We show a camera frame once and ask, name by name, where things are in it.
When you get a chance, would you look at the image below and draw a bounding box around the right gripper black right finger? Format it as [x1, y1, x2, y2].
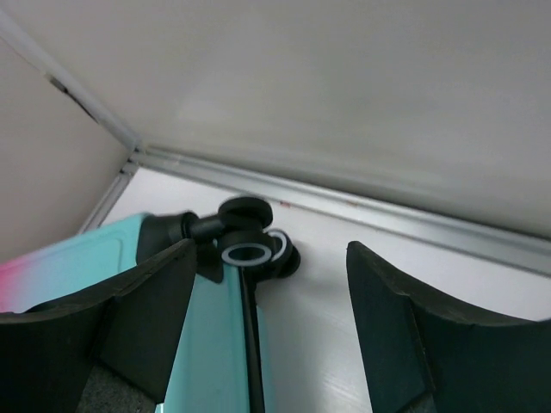
[346, 241, 550, 412]

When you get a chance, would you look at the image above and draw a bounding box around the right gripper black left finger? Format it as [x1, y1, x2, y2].
[1, 239, 196, 412]

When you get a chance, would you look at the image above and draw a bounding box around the pink hard-shell suitcase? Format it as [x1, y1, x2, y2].
[1, 196, 300, 412]

